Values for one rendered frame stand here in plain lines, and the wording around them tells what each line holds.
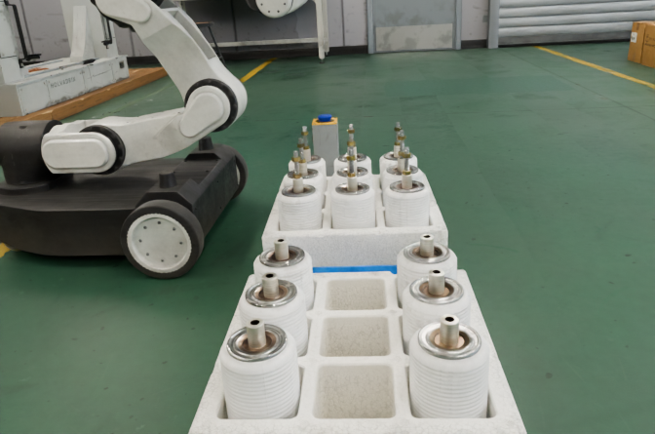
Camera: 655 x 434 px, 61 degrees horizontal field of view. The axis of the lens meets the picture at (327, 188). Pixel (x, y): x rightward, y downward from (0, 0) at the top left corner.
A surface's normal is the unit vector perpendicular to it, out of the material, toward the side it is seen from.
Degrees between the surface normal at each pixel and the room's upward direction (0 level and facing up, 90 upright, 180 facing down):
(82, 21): 67
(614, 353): 0
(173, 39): 113
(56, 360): 0
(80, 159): 90
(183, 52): 90
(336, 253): 90
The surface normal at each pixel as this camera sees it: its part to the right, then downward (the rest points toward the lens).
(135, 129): -0.07, 0.34
